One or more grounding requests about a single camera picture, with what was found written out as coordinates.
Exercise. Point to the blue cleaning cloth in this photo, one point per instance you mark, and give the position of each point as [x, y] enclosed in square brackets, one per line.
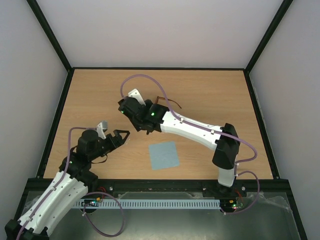
[163, 155]

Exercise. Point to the black aluminium frame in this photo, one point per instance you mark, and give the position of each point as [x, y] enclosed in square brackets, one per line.
[275, 185]

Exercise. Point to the brown tortoiseshell sunglasses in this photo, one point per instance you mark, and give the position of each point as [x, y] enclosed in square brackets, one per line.
[169, 100]

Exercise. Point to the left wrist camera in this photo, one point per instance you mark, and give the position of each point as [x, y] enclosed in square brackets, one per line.
[101, 128]

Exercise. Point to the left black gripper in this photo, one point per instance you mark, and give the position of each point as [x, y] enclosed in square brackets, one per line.
[118, 143]

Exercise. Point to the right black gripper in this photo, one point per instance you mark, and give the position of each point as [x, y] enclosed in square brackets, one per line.
[138, 124]

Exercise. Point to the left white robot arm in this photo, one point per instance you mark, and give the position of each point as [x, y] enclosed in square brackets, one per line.
[73, 181]

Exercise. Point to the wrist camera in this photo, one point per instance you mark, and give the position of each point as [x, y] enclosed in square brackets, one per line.
[101, 128]
[135, 98]

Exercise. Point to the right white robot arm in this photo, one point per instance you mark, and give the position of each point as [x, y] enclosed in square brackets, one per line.
[222, 140]

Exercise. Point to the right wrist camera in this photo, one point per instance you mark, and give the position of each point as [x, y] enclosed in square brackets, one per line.
[135, 98]

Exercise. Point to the white slotted cable duct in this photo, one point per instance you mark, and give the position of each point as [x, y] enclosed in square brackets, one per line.
[157, 204]

